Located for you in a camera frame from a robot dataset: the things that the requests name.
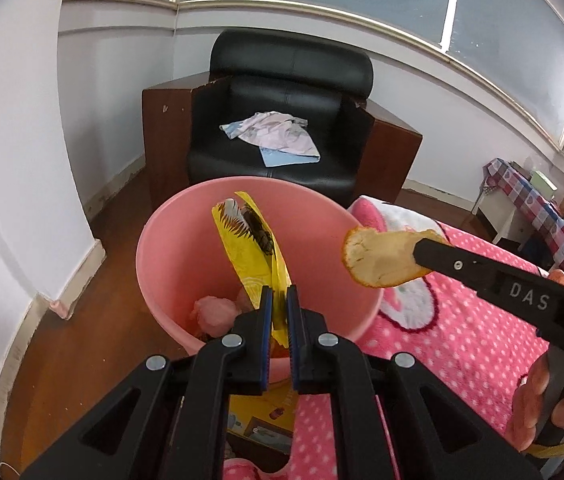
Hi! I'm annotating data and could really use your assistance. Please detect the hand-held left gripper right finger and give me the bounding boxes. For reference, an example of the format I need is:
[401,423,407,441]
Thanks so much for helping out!
[284,284,542,480]

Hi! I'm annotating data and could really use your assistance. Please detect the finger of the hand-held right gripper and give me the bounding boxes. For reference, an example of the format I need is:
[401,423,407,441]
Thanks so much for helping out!
[412,238,562,322]

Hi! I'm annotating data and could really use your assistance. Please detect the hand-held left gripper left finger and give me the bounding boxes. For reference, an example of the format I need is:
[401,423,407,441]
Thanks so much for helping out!
[21,285,275,480]

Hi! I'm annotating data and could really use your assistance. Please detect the yellow snack wrapper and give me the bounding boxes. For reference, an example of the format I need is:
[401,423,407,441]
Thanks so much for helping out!
[211,191,293,356]

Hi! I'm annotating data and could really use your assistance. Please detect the orange peel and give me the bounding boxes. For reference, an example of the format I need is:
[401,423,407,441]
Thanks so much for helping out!
[343,226,455,289]

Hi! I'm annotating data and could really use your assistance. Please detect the pink plastic bucket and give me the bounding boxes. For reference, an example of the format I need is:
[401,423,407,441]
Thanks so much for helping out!
[135,176,385,386]

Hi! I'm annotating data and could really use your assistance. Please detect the person's right hand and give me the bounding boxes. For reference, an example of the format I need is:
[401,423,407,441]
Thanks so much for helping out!
[504,269,564,453]

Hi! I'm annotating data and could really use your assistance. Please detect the pink plastic bag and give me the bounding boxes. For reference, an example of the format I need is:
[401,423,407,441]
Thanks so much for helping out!
[189,296,243,338]

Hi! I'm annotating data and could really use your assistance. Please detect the yellow printed box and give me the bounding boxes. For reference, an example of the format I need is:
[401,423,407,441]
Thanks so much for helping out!
[227,382,297,456]

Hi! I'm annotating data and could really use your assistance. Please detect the checked tablecloth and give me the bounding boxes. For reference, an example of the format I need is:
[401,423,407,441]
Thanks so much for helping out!
[479,158,564,272]

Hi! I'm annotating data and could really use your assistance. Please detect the pink dotted plush blanket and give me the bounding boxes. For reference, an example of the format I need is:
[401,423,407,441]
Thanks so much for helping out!
[222,195,564,480]

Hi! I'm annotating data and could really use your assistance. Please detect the green box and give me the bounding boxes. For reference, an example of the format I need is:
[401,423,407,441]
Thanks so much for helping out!
[529,170,560,192]

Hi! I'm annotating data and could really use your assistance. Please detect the light blue cloth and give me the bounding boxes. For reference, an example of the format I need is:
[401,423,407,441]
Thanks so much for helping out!
[258,146,320,167]

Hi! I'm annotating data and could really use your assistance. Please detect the pastel patterned cloth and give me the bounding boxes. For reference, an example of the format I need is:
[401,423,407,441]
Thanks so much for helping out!
[219,111,321,158]

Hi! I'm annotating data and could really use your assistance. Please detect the black leather armchair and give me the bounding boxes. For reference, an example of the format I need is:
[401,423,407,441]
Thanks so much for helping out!
[141,29,423,211]

